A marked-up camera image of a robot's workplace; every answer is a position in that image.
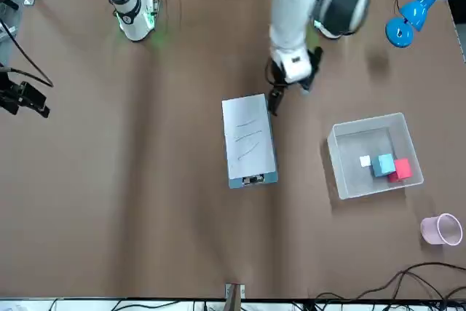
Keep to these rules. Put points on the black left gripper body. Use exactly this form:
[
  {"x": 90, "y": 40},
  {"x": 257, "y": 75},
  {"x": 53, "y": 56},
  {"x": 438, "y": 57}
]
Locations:
[{"x": 316, "y": 63}]

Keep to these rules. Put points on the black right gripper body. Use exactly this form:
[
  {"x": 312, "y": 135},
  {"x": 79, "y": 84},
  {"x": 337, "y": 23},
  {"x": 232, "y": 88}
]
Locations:
[{"x": 9, "y": 85}]

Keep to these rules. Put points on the white A4 paper sheet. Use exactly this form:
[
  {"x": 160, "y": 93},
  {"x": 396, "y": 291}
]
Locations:
[{"x": 262, "y": 165}]

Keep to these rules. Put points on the blue A4 clipboard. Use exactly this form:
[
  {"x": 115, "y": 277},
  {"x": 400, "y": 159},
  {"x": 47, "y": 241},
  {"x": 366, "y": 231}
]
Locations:
[{"x": 234, "y": 183}]

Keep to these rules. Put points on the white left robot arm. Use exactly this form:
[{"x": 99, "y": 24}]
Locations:
[{"x": 291, "y": 16}]

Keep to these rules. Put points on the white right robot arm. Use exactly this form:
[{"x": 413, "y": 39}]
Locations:
[{"x": 133, "y": 12}]

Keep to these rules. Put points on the clear plastic bin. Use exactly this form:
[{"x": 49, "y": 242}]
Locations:
[{"x": 349, "y": 143}]

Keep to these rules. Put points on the small white block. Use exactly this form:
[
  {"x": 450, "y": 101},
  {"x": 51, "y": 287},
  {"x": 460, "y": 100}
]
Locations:
[{"x": 365, "y": 161}]

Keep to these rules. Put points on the blue block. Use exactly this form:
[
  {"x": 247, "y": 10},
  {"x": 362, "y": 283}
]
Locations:
[{"x": 382, "y": 163}]

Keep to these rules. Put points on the blue desk lamp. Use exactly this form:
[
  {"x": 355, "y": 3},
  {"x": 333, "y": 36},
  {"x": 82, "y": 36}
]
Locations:
[{"x": 418, "y": 8}]

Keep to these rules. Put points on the red block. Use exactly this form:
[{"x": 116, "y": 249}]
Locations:
[{"x": 403, "y": 169}]

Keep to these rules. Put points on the pink plastic cup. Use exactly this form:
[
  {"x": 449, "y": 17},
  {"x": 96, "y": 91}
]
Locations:
[{"x": 429, "y": 231}]

